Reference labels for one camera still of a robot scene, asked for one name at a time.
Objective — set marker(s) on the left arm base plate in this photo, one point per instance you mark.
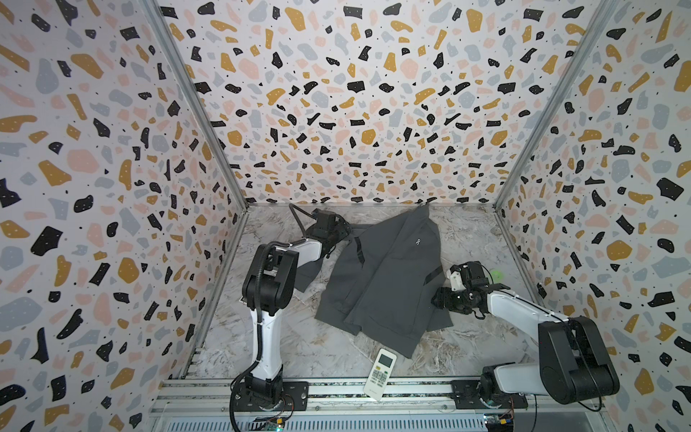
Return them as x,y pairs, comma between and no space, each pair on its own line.
269,395

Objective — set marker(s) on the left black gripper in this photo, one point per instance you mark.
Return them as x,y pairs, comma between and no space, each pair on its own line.
340,234

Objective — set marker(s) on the dark grey zip jacket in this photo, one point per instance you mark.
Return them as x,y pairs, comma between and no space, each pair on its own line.
385,277

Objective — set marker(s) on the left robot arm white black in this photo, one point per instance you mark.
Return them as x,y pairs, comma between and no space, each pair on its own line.
268,289

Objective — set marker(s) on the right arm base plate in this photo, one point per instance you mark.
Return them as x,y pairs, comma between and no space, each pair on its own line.
475,394

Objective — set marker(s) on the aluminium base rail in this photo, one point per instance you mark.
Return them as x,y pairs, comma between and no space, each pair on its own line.
407,395

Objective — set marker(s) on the white remote control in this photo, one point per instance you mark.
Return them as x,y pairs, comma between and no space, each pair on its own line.
379,376

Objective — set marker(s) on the white perforated vent strip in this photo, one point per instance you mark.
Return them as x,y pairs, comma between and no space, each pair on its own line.
416,422

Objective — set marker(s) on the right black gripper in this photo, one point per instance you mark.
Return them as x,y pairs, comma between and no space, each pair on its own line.
451,297

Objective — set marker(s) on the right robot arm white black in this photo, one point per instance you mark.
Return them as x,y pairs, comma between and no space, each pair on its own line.
573,364

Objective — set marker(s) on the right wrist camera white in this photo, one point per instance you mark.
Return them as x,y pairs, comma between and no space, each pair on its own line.
456,281

